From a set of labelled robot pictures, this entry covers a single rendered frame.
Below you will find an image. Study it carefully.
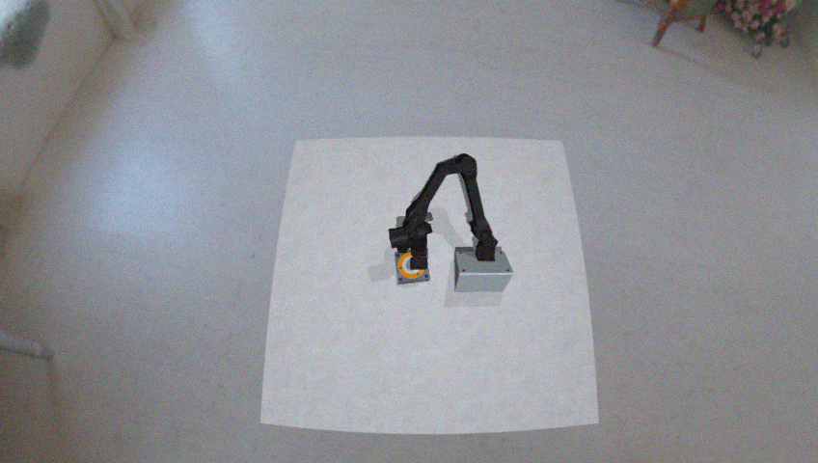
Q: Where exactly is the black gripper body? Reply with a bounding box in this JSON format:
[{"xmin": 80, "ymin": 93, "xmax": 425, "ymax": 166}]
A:
[{"xmin": 410, "ymin": 240, "xmax": 427, "ymax": 270}]

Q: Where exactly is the orange round plate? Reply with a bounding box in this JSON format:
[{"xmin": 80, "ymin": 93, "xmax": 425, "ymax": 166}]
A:
[{"xmin": 397, "ymin": 252, "xmax": 424, "ymax": 279}]

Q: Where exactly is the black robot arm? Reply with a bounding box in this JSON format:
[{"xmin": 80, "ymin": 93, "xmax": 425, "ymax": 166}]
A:
[{"xmin": 389, "ymin": 153, "xmax": 498, "ymax": 261}]

